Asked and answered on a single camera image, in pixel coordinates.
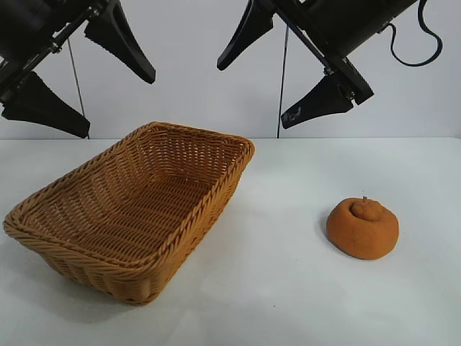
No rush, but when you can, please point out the thin dark backdrop cord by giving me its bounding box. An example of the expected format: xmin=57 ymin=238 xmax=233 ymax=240
xmin=276 ymin=16 xmax=290 ymax=139
xmin=67 ymin=37 xmax=89 ymax=140

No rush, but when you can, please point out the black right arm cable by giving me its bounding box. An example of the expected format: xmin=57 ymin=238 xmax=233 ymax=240
xmin=387 ymin=0 xmax=443 ymax=67

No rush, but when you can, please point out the woven wicker basket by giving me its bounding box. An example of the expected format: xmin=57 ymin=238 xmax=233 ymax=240
xmin=3 ymin=121 xmax=256 ymax=306

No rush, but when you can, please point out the orange round bun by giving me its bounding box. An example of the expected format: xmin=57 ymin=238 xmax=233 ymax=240
xmin=326 ymin=195 xmax=400 ymax=260

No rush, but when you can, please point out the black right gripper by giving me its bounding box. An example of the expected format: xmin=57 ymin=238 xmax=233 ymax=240
xmin=216 ymin=0 xmax=421 ymax=130

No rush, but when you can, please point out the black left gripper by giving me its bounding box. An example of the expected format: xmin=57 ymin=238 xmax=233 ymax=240
xmin=0 ymin=0 xmax=157 ymax=139

